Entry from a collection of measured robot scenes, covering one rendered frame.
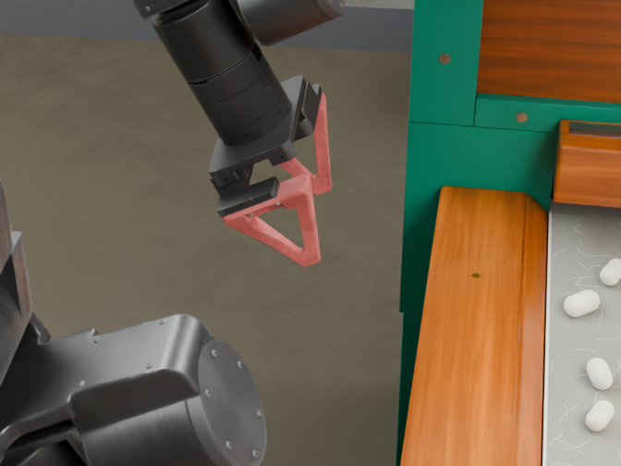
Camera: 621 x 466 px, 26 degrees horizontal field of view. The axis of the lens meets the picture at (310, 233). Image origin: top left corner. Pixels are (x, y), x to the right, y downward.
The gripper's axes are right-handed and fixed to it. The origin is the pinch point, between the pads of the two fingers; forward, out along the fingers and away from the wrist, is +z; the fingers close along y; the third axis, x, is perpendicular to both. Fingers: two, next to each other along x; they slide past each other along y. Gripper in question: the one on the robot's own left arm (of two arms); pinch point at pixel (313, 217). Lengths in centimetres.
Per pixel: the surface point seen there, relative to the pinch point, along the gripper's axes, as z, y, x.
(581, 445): 33.4, 4.6, -9.2
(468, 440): 26.7, 1.5, -1.4
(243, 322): 78, 111, 66
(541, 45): 14.3, 43.0, -14.6
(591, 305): 33.1, 23.1, -11.6
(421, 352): 24.7, 12.9, 2.6
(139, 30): 56, 224, 103
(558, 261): 33.2, 32.3, -8.6
